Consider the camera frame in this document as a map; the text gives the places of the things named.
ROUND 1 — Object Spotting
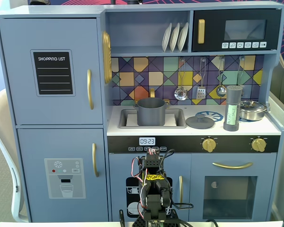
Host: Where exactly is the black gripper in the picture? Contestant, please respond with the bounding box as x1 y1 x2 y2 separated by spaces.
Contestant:
145 148 160 162

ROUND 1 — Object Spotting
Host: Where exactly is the black and red robot base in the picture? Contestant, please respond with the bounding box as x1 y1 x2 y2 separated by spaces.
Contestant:
132 209 182 227

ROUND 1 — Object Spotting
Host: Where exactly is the black oven control panel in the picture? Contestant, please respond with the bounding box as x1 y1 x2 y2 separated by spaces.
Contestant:
107 135 281 153

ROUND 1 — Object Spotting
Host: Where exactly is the blue dishwasher door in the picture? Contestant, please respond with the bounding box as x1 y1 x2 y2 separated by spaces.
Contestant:
108 153 192 222

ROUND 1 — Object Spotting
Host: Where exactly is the gray pot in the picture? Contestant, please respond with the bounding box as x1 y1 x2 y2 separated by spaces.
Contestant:
133 97 170 126

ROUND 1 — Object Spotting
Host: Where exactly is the gray sink basin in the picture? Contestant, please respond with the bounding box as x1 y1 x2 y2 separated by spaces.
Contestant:
118 108 187 130

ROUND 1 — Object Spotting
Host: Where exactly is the gold stove knob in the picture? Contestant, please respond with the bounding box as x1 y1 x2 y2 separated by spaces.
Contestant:
202 138 217 152
251 138 266 152

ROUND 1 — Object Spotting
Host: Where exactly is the gray pot lid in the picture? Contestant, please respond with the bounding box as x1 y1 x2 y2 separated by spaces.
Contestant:
185 114 215 130

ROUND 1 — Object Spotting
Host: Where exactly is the blue oven door with window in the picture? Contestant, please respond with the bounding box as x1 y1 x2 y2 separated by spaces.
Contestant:
191 153 278 222

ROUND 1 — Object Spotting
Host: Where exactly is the metal skimmer spoon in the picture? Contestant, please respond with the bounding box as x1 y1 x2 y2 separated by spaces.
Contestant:
174 58 189 101

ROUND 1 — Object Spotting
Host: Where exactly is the black table clamp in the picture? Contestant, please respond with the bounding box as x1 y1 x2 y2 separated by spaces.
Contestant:
118 209 126 227

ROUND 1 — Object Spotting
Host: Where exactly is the metal slotted spatula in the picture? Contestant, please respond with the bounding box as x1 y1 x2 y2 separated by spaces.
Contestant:
195 58 207 100

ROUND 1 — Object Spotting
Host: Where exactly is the gray ice dispenser panel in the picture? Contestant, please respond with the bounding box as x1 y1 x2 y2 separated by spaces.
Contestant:
44 157 86 199

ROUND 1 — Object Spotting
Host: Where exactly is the metal ladle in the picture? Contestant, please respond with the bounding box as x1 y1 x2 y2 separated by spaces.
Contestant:
215 56 227 97

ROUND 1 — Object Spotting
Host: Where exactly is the gold toy phone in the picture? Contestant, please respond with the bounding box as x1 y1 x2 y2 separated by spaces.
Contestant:
102 30 113 84

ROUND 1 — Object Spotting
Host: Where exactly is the steel pot with lid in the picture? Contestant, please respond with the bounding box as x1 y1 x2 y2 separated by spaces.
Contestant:
239 100 271 121

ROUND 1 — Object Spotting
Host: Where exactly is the white plate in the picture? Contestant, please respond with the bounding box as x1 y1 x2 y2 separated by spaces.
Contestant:
177 22 189 52
161 22 173 52
169 22 180 52

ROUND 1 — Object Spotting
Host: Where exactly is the blue fridge door with dispenser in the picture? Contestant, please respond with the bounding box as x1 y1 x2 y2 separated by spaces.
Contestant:
17 128 109 222

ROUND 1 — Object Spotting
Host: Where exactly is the metal hanging utensil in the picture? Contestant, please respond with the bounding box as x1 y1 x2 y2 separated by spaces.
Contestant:
236 56 246 86

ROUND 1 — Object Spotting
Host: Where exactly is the blue toy kitchen unit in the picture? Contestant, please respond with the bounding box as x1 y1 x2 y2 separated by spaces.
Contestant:
0 3 284 223

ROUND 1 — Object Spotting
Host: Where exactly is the black toy microwave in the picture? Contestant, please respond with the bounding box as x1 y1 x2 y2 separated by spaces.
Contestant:
191 9 282 52

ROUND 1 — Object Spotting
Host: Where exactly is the black shopping list board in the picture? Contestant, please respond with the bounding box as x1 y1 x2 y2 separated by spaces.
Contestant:
30 49 76 97

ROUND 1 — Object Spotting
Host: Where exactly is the tall blue fridge door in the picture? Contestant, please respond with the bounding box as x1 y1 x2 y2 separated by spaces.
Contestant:
0 18 104 125

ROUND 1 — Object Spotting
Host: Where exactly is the white chair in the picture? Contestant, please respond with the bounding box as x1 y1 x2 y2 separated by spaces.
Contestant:
0 88 29 223

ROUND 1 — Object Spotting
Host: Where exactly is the gold dishwasher handle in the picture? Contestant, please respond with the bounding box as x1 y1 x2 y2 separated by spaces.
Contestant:
178 175 184 209

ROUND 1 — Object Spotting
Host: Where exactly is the short gold fridge handle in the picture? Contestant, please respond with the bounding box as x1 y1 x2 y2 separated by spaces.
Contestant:
92 143 99 178

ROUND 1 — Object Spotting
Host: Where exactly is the gold oven handle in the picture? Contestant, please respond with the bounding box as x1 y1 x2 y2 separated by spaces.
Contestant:
212 161 253 170

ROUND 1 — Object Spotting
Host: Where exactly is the long gold fridge handle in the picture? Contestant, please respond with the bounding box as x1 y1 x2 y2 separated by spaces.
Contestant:
87 69 95 110

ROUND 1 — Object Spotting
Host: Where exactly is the thick black cable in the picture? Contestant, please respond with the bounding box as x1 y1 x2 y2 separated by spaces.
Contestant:
203 218 219 227

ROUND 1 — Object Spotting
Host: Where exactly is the gold microwave handle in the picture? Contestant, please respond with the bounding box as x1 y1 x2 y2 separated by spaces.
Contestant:
197 18 205 44

